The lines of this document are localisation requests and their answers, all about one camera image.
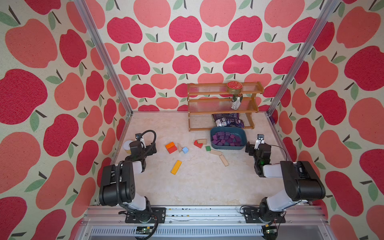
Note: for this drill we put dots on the aluminium corner post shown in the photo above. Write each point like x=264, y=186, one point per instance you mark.
x=90, y=24
x=319, y=25

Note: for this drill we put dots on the aluminium right corner post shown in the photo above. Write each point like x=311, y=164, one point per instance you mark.
x=319, y=25

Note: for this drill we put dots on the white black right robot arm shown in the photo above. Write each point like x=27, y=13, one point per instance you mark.
x=301, y=182

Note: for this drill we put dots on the teal storage bin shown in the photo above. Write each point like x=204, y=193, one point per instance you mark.
x=227, y=139

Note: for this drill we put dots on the red rectangular block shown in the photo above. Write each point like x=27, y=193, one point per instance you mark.
x=172, y=149

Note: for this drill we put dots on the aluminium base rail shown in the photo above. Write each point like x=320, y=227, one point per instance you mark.
x=204, y=223

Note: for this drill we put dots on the orange block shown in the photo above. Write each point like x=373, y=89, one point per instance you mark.
x=170, y=145

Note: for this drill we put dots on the tan wooden flat block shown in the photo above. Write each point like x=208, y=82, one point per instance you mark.
x=217, y=153

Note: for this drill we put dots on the orange wooden shelf rack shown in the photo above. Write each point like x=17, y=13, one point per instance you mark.
x=204, y=100

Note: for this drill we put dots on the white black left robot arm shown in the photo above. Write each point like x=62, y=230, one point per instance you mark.
x=118, y=186

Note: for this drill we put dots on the tan wooden long block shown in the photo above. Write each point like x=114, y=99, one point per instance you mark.
x=224, y=160

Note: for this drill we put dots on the tan triangular block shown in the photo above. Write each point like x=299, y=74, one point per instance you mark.
x=179, y=147

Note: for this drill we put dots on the tan short block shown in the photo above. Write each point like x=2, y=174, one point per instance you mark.
x=202, y=141

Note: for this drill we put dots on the small green white bottle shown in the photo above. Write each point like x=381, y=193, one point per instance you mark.
x=236, y=101

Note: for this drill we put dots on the yellow long block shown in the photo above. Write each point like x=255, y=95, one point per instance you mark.
x=176, y=167

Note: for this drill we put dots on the purple snack bag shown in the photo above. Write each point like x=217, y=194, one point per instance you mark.
x=228, y=120

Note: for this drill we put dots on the aluminium left corner post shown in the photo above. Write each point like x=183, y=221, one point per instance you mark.
x=90, y=24

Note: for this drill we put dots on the yellow peach tin can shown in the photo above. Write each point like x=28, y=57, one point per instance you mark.
x=126, y=147

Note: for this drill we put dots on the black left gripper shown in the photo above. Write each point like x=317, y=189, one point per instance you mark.
x=149, y=151

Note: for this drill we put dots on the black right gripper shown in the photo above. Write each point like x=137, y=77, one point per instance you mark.
x=251, y=148

